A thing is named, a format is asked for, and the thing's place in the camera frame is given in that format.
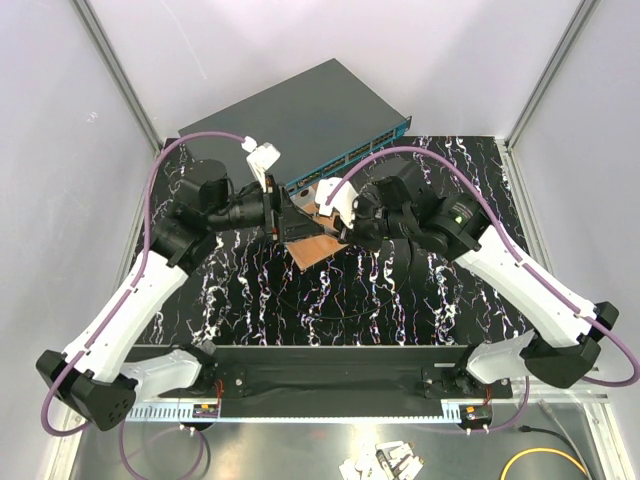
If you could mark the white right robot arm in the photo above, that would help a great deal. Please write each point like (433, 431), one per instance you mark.
(563, 345)

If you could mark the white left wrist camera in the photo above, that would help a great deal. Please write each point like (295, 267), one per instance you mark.
(260, 158)

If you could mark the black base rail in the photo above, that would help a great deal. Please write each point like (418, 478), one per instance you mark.
(322, 383)

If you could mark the wooden board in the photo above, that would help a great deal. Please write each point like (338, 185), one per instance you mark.
(308, 252)

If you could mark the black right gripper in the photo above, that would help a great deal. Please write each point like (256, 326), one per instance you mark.
(356, 236)

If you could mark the white packets pile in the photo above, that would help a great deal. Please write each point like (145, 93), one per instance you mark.
(393, 460)

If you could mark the grey network switch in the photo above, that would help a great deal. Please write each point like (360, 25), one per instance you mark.
(320, 120)

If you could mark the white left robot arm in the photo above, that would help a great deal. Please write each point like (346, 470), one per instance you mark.
(92, 375)

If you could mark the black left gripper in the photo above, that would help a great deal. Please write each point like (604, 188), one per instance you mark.
(277, 206)

